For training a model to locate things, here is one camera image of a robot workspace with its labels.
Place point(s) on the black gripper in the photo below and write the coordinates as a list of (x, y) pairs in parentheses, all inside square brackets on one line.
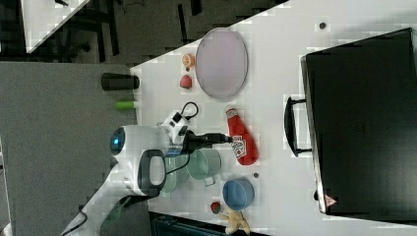
[(193, 142)]

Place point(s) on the red ketchup bottle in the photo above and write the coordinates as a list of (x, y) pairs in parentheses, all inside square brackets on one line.
[(243, 144)]

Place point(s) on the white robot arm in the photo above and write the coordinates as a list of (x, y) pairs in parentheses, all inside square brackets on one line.
[(140, 153)]

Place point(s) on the green cup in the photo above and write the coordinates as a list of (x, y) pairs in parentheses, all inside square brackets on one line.
[(204, 164)]

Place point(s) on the blue cup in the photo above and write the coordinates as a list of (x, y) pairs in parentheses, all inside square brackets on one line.
[(238, 193)]

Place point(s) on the pink strawberry toy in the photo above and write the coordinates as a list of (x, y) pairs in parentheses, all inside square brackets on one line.
[(186, 82)]

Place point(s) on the red strawberry toy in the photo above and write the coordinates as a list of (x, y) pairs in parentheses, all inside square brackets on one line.
[(215, 207)]

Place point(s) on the grey round plate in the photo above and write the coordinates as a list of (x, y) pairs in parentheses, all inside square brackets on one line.
[(221, 63)]

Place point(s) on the beige plush toy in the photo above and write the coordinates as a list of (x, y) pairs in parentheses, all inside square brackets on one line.
[(235, 220)]

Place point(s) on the orange slice toy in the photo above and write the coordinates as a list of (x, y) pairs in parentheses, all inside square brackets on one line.
[(188, 60)]

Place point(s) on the green marker object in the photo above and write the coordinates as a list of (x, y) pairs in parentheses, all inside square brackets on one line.
[(126, 104)]

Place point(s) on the black cylinder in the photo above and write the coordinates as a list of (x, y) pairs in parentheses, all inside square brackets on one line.
[(112, 81)]

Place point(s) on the black toaster oven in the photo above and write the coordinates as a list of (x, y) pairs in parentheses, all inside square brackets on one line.
[(361, 109)]

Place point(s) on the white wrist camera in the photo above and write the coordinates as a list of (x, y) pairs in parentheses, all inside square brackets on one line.
[(176, 126)]

